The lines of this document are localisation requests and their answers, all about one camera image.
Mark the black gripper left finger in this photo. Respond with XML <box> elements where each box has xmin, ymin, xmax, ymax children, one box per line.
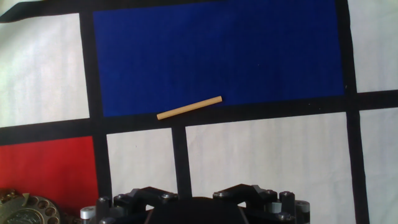
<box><xmin>80</xmin><ymin>186</ymin><xmax>178</xmax><ymax>224</ymax></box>

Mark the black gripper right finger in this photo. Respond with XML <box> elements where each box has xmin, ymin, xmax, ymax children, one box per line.
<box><xmin>213</xmin><ymin>184</ymin><xmax>311</xmax><ymax>224</ymax></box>

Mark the antique brass rotary phone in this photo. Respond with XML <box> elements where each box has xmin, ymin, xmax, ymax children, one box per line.
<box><xmin>0</xmin><ymin>188</ymin><xmax>83</xmax><ymax>224</ymax></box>

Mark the thin wooden stick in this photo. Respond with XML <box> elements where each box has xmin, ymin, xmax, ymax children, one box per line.
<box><xmin>156</xmin><ymin>95</ymin><xmax>223</xmax><ymax>121</ymax></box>

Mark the Mondrian pattern tablecloth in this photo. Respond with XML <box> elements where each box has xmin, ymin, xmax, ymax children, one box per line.
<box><xmin>0</xmin><ymin>0</ymin><xmax>398</xmax><ymax>224</ymax></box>

